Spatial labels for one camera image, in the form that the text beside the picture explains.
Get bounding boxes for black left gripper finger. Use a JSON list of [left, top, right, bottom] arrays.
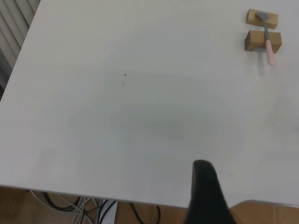
[[184, 160, 236, 224]]

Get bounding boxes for pink handled metal spoon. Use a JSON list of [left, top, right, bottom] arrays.
[[255, 12, 277, 65]]

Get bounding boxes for white table leg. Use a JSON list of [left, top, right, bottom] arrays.
[[98, 199, 118, 224]]

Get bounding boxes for notched wooden block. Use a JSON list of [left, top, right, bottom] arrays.
[[244, 29, 282, 52]]

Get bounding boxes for flat wooden block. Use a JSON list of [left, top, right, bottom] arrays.
[[245, 8, 279, 30]]

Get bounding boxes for grey pleated curtain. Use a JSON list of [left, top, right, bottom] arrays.
[[0, 0, 42, 89]]

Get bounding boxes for black cable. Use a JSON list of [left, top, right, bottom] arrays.
[[129, 203, 162, 224], [43, 192, 80, 212]]

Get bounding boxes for white cable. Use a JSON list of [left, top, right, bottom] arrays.
[[70, 197, 94, 224]]

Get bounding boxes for grey cable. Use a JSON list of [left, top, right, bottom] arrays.
[[29, 190, 85, 215]]

